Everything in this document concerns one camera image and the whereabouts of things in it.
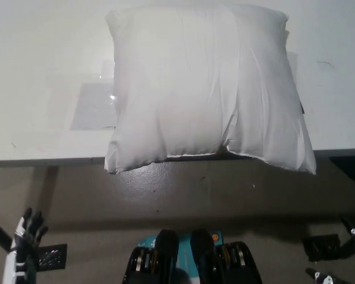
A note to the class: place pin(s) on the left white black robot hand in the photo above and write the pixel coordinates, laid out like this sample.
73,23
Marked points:
23,236

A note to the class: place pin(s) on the white square pillow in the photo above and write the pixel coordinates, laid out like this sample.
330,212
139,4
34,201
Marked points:
195,94

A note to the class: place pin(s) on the black robot legs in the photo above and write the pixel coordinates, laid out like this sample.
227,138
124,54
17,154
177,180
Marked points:
201,260

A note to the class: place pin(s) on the black patterned foot plate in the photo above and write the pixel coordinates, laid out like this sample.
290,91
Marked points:
321,248
53,257

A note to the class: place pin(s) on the large clear plastic sheet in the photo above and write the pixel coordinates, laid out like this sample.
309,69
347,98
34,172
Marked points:
91,109

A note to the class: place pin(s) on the curved black thread scrap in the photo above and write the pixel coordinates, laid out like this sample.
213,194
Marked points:
325,62

